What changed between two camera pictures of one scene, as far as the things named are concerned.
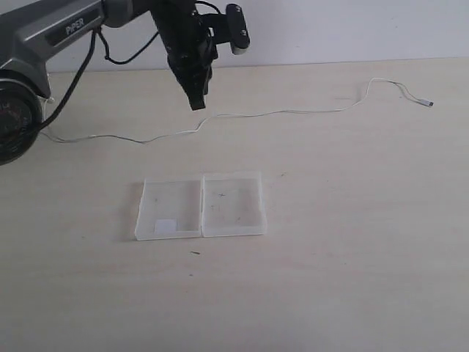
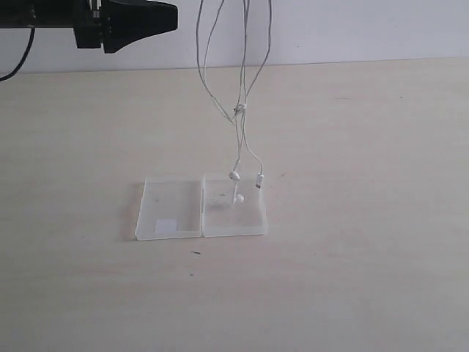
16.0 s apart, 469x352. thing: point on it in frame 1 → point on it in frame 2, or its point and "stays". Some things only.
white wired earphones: (245, 114) → (239, 118)
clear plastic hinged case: (215, 204) stays
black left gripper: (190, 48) → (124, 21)
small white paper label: (165, 226) stays
